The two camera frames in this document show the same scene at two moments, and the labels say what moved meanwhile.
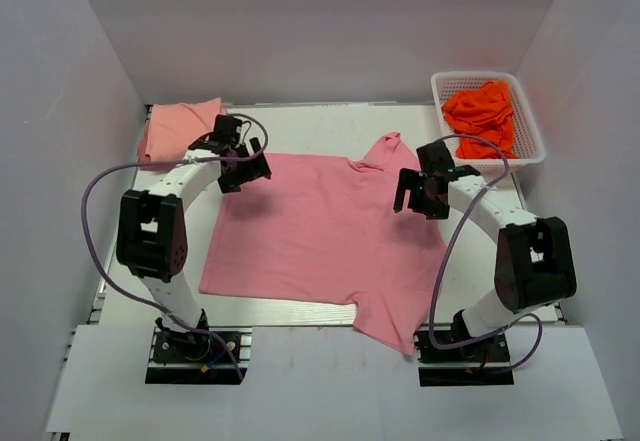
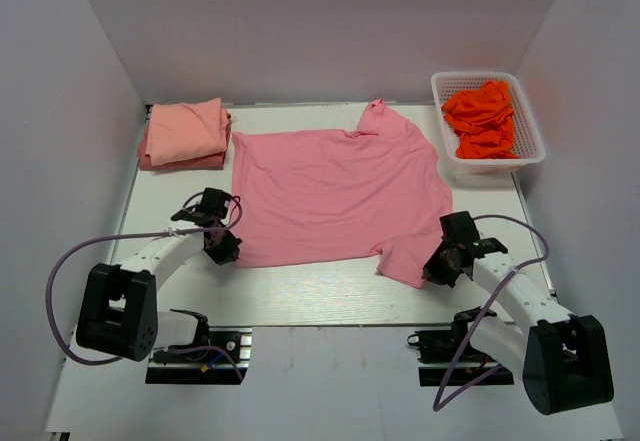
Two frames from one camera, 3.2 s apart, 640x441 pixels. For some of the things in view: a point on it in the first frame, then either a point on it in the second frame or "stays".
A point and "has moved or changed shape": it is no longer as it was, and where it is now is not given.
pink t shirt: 324,229 has moved or changed shape
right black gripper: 413,190 to 438,271
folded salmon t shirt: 170,129 stays
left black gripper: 245,174 to 223,249
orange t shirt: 485,111 stays
